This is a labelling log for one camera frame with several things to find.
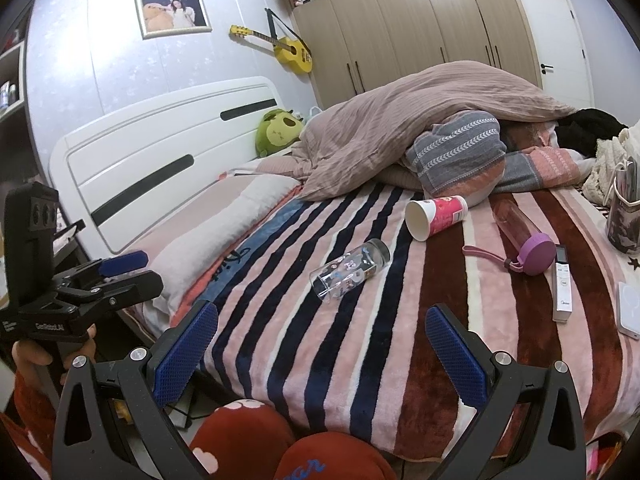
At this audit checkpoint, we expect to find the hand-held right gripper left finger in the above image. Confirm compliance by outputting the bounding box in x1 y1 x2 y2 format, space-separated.
52 300 219 480

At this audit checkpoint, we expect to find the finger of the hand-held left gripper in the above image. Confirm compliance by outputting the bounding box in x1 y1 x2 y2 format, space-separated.
52 251 150 292
59 275 165 320

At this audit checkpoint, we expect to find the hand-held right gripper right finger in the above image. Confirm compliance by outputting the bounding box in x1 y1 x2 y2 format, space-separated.
425 303 588 480

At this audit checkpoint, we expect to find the pink and white paper cup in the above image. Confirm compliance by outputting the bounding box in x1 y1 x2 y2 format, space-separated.
404 195 469 242

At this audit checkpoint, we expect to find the person's left hand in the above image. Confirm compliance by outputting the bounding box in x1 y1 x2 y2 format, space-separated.
12 324 97 386

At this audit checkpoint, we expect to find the striped plush blanket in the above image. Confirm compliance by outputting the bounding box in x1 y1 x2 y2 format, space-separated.
169 182 640 461

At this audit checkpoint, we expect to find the long white pillow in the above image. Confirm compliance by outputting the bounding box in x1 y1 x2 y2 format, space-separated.
141 174 301 328

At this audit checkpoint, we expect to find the person's left leg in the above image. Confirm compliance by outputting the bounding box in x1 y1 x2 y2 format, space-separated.
189 399 297 480

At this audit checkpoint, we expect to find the person's leg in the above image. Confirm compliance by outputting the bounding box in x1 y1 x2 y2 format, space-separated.
273 432 399 480
189 399 297 480

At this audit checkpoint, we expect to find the white bed headboard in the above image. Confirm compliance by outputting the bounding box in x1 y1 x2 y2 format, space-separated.
49 76 287 262

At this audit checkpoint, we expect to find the white remote control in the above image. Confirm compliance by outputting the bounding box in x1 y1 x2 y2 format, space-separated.
552 243 574 324

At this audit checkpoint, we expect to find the pink water bottle purple lid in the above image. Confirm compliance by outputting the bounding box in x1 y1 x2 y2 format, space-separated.
462 199 557 276

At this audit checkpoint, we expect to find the clear glass bottle black lid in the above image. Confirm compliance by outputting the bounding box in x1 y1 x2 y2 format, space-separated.
309 238 392 305

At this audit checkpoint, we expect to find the person's right leg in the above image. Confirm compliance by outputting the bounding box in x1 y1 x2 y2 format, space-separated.
273 432 399 480

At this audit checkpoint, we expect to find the white flat box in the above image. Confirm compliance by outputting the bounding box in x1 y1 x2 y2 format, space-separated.
617 281 640 344

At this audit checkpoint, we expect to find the green plush toy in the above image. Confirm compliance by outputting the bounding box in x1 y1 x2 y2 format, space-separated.
255 108 304 159

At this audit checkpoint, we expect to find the grey striped pillow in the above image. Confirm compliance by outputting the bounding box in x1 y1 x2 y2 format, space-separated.
404 109 507 211

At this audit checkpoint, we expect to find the pink patterned pillow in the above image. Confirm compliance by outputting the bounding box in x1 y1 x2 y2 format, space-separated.
492 146 585 195

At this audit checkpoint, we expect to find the dark tote bag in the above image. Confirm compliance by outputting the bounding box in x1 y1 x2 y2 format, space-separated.
604 156 640 254

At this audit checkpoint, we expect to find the white knit garment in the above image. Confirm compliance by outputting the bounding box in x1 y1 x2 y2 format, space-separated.
581 126 640 207

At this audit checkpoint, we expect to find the pink ribbed duvet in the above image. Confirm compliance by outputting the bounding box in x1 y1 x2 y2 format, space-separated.
291 60 577 202

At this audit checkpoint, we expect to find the black garment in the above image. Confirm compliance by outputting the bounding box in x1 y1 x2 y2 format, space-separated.
554 108 630 157

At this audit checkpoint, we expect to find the yellow guitar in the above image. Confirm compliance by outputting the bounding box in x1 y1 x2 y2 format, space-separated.
229 24 314 75

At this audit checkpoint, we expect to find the white door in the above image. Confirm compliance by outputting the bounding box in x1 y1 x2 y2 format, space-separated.
514 0 597 112

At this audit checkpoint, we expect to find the wooden wardrobe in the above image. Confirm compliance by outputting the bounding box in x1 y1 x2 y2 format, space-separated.
276 0 545 112

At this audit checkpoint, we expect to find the black cable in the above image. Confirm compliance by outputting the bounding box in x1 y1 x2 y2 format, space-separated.
167 392 203 430

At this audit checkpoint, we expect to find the wall shelf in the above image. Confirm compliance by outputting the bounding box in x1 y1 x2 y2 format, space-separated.
0 10 28 123

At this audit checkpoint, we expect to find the framed wall photo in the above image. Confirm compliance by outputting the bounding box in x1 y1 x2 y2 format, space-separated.
133 0 212 40

